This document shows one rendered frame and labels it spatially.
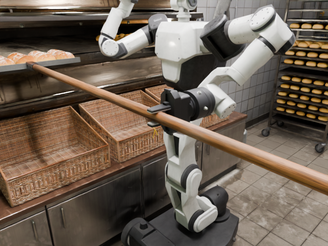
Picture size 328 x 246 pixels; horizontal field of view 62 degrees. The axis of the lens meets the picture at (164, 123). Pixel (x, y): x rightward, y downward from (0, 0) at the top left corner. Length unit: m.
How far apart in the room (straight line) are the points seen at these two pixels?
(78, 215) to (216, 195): 0.85
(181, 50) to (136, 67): 1.11
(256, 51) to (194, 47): 0.38
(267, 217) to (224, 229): 0.53
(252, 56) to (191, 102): 0.23
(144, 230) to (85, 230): 0.35
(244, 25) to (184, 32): 0.29
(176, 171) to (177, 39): 0.67
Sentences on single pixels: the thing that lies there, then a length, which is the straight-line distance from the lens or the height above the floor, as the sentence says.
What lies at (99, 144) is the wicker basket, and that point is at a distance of 1.71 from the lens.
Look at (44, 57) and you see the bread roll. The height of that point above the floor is 1.22.
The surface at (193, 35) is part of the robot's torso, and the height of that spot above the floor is 1.35.
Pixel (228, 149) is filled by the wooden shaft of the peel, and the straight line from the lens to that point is 0.56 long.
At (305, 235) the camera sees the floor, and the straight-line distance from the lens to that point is 2.29.
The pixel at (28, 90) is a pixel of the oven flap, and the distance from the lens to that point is 1.88.
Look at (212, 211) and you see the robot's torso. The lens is 1.78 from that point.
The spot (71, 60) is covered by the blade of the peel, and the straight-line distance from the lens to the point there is 1.64.
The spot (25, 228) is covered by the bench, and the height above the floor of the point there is 0.47.
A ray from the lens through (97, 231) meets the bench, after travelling 1.83.
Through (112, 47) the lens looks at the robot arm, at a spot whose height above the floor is 1.29.
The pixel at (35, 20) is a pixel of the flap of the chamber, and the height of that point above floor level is 1.40.
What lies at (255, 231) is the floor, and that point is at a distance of 2.20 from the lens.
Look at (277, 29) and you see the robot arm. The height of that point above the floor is 1.40.
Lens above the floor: 1.45
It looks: 22 degrees down
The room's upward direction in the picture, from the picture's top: straight up
